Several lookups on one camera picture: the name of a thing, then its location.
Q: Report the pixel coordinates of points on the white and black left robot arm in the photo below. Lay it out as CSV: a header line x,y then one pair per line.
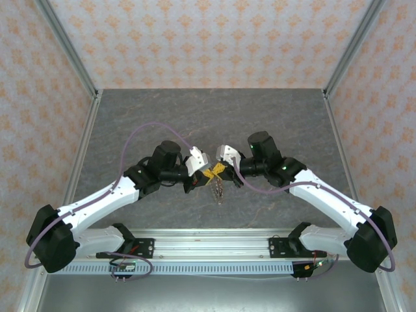
x,y
100,201

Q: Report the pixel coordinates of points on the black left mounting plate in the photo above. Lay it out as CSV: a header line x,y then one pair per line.
x,y
144,248

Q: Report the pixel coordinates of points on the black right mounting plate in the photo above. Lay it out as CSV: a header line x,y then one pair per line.
x,y
279,248

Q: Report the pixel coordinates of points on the black mounting plate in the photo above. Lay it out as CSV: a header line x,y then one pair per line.
x,y
279,248
144,248

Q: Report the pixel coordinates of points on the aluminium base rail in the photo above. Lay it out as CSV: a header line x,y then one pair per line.
x,y
211,247

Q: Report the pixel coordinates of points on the aluminium frame post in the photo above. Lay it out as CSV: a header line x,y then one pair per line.
x,y
354,48
66,48

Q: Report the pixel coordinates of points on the small circuit board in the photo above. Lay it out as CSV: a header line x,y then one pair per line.
x,y
125,267
317,265

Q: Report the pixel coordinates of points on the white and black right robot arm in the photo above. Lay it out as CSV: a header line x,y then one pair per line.
x,y
325,201

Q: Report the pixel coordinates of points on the grey metal shelf panel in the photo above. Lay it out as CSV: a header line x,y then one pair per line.
x,y
211,294

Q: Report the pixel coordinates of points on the aluminium frame side rail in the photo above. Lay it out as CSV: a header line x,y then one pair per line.
x,y
79,146
344,156

